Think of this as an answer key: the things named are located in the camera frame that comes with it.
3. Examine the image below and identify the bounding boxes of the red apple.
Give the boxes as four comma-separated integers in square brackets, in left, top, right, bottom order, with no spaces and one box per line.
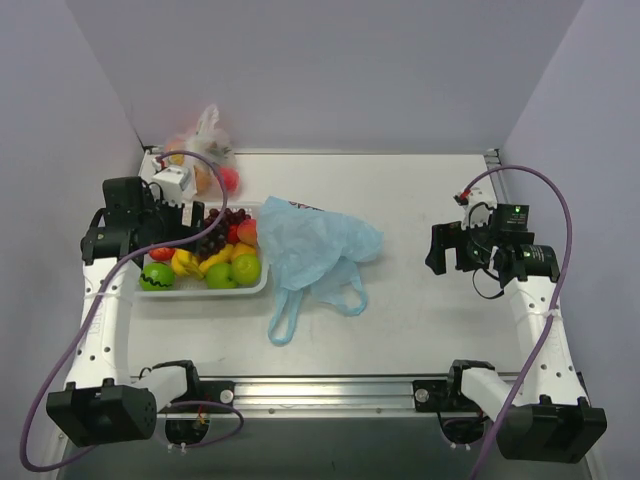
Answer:
[148,247,175,262]

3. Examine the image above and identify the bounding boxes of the purple grape bunch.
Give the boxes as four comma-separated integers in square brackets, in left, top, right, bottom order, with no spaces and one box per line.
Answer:
[198,208,251,259]

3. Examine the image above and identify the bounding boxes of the red pear fruit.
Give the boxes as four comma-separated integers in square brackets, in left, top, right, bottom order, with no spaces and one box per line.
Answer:
[227,224,240,245]

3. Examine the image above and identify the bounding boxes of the yellow banana bunch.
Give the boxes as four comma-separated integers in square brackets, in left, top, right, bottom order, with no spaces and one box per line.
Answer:
[170,244,233,280]

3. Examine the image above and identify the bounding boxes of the green watermelon ball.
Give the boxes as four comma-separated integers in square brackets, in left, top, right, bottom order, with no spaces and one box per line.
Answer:
[139,262,175,291]

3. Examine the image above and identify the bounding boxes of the peach fruit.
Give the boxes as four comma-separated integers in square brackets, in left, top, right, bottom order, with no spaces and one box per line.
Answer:
[236,218,258,246]

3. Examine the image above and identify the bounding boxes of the orange lemon fruit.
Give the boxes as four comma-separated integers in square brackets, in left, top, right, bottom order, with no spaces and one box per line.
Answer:
[230,242,258,261]

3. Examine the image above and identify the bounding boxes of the green apple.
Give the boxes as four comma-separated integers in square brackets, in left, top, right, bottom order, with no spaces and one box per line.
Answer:
[205,263,238,290]

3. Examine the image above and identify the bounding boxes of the green pear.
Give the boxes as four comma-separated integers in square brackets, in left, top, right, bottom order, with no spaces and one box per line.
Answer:
[231,254,262,286]

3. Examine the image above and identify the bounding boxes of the light blue plastic bag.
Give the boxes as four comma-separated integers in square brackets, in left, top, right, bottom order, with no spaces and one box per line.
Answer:
[257,196,384,346]

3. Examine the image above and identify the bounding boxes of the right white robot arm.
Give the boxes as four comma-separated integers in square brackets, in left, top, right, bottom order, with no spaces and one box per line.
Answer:
[425,200,607,464]

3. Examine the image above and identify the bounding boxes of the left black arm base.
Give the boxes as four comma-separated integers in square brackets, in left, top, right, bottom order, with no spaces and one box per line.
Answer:
[162,379,236,417]

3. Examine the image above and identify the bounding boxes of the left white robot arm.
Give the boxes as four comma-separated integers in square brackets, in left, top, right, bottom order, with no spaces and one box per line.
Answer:
[46,177,204,447]

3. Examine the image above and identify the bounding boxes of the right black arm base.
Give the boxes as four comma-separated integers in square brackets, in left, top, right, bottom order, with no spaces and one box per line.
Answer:
[412,379,480,414]

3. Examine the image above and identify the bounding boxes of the clear bag of fruits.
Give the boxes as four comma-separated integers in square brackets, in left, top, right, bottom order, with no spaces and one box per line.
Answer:
[164,104,240,198]

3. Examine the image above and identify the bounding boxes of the white plastic basket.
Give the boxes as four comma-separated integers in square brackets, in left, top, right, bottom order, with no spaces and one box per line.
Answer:
[135,200,269,300]

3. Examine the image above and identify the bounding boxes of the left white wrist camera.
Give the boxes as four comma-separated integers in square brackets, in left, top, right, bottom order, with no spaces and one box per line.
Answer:
[151,165,197,205]

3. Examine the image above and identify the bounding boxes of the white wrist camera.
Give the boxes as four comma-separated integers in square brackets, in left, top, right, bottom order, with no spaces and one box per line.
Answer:
[454,187,497,230]
[151,165,197,205]

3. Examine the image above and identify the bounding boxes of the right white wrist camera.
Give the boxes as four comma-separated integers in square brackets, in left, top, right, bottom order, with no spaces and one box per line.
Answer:
[454,187,497,230]

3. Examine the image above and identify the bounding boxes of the aluminium front rail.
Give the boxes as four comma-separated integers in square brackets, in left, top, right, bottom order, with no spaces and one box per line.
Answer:
[154,377,521,416]

